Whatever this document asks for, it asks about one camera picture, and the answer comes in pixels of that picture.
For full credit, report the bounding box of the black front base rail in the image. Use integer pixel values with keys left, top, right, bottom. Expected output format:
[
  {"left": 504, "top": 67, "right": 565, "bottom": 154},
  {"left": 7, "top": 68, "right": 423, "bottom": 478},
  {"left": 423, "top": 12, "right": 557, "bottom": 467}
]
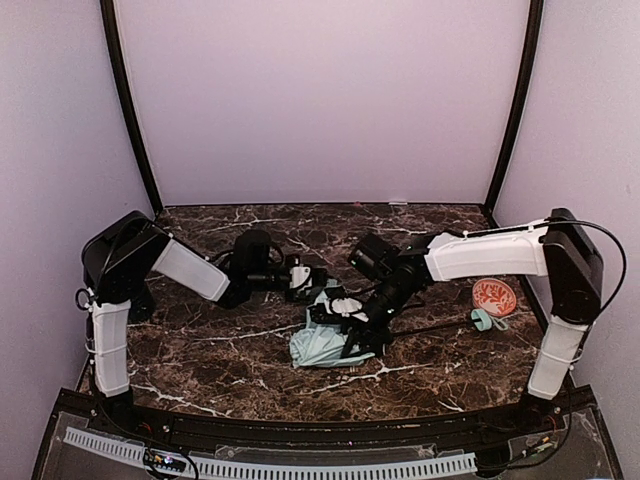
[{"left": 93, "top": 400, "right": 569, "bottom": 451}]

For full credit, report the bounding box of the small green circuit board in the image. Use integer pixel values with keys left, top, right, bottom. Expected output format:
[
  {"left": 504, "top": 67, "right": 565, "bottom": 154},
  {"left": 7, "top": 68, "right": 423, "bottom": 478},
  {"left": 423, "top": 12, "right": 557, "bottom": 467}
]
[{"left": 143, "top": 449, "right": 187, "bottom": 474}]

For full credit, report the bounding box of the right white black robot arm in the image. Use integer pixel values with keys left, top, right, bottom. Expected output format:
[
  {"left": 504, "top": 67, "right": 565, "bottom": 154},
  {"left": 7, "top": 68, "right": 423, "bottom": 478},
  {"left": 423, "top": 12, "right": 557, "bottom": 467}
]
[{"left": 341, "top": 208, "right": 609, "bottom": 400}]

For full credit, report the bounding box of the mint and black folding umbrella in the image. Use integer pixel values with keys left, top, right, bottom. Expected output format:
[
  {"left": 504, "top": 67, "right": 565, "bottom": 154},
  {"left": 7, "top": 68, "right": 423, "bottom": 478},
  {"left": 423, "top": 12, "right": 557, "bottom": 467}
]
[{"left": 289, "top": 285, "right": 510, "bottom": 370}]

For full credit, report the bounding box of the right black frame post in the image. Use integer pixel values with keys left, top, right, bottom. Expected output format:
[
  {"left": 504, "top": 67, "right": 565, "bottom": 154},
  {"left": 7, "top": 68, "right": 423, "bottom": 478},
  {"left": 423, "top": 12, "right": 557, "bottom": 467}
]
[{"left": 483, "top": 0, "right": 544, "bottom": 216}]

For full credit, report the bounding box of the black frame post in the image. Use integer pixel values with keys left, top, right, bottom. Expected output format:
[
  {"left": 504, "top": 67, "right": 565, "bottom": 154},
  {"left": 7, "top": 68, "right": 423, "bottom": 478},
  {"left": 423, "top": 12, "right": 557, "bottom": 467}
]
[
  {"left": 483, "top": 0, "right": 544, "bottom": 216},
  {"left": 99, "top": 0, "right": 164, "bottom": 215}
]

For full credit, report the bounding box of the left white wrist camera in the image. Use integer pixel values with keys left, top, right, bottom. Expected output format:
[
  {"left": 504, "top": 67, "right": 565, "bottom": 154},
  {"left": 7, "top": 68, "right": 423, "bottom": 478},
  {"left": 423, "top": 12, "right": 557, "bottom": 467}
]
[{"left": 285, "top": 255, "right": 328, "bottom": 291}]

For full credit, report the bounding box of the red white patterned bowl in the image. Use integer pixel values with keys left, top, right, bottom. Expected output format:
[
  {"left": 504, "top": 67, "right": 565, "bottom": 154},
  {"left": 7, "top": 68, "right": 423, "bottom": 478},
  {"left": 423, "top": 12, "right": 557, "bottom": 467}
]
[{"left": 472, "top": 278, "right": 517, "bottom": 317}]

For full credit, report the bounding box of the left black frame post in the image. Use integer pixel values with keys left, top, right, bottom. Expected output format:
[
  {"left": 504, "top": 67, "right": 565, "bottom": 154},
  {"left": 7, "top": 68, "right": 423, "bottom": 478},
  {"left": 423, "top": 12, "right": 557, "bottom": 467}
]
[{"left": 99, "top": 0, "right": 164, "bottom": 215}]

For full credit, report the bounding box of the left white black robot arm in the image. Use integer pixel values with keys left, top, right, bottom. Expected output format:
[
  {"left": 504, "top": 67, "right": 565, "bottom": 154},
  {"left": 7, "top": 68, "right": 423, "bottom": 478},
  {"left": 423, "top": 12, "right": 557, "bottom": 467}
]
[{"left": 75, "top": 211, "right": 329, "bottom": 398}]

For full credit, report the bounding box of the white slotted cable duct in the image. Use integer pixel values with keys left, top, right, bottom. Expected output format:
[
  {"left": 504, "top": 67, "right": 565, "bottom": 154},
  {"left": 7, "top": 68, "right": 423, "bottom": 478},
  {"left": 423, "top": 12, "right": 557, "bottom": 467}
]
[{"left": 62, "top": 427, "right": 477, "bottom": 479}]

